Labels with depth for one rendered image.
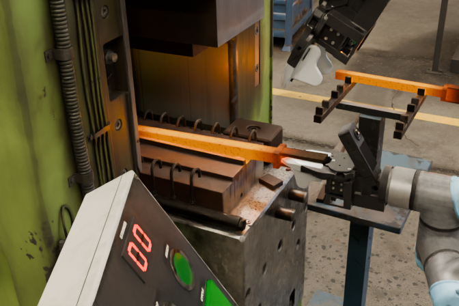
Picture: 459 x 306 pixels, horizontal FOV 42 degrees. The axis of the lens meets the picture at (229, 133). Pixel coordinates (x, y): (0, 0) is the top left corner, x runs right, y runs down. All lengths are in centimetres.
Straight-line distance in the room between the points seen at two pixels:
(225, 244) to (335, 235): 157
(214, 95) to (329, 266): 123
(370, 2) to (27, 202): 58
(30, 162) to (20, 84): 12
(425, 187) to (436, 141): 247
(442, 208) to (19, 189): 71
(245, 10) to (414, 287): 163
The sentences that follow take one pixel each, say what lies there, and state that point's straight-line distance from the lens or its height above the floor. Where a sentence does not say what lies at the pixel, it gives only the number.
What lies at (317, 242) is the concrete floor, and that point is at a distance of 265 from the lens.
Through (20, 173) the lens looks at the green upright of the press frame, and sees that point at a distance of 93.
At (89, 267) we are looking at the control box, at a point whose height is 119.
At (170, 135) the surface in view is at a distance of 129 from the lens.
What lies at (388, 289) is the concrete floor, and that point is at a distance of 246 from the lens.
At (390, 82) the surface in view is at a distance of 177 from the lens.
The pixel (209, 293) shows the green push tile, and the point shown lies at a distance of 83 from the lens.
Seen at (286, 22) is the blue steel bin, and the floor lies 23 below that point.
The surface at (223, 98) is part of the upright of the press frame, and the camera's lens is 148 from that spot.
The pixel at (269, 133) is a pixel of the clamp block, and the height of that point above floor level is 98.
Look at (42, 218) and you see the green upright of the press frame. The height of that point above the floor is 108.
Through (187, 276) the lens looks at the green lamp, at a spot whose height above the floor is 108.
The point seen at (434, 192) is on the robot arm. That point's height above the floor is 102.
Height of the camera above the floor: 160
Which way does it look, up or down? 27 degrees down
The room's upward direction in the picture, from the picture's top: 1 degrees counter-clockwise
